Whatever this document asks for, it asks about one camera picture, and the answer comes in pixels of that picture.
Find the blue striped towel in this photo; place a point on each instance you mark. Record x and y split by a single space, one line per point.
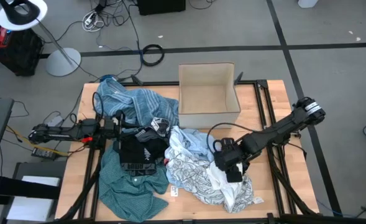
139 104

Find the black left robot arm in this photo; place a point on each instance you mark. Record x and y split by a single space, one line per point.
64 133

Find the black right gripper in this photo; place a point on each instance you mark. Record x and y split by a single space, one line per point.
229 155

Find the white round floor stand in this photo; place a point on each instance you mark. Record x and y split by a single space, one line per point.
63 62

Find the black box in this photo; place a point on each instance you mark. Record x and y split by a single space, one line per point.
161 6

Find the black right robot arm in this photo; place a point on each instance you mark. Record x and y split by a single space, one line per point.
282 126

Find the black power supply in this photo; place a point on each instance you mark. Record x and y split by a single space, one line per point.
44 153

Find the light blue shirt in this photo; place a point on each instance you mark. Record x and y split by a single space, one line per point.
192 140

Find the black crate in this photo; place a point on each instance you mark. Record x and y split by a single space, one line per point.
21 53

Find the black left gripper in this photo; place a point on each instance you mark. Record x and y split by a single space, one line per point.
111 127

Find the white power strip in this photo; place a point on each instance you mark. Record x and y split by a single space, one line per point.
89 18

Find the white leaf-patterned garment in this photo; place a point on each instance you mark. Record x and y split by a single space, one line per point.
189 177

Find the white container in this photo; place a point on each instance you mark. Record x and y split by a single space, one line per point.
307 3

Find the open cardboard box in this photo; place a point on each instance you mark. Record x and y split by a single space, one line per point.
207 93

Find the white panel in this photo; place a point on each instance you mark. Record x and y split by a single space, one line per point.
33 199

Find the black headset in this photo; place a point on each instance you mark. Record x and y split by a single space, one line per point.
18 15

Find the grey adapter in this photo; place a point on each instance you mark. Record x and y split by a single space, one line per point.
54 120

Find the dark grey cart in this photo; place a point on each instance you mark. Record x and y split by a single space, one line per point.
39 168

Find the red box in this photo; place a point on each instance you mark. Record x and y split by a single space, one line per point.
1 35

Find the black Puma shorts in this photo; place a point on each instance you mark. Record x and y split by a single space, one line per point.
136 152

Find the teal dotted shirt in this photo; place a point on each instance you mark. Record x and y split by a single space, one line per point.
126 193

